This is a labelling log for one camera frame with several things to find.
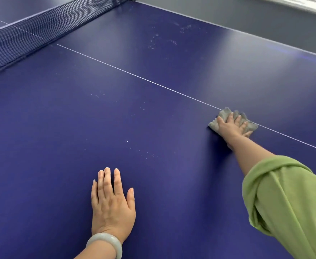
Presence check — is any green right sleeve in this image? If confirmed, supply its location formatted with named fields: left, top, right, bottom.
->
left=241, top=155, right=316, bottom=259

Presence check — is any dark table tennis net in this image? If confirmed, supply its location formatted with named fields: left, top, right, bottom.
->
left=0, top=0, right=120, bottom=77

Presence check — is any grey cleaning cloth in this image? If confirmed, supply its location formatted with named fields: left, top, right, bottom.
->
left=208, top=107, right=259, bottom=132

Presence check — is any white jade bracelet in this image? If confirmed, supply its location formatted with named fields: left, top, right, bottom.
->
left=86, top=232, right=123, bottom=259

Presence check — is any blue table tennis table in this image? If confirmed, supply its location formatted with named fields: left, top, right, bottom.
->
left=0, top=0, right=316, bottom=259

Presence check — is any person's left hand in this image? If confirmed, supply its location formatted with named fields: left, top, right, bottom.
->
left=91, top=167, right=136, bottom=245

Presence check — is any person's right hand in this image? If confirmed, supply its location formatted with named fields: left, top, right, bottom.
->
left=217, top=112, right=253, bottom=145

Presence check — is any person's left forearm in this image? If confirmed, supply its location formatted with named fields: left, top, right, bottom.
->
left=74, top=242, right=116, bottom=259

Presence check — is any person's right forearm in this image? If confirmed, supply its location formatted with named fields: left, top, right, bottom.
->
left=227, top=136, right=276, bottom=176

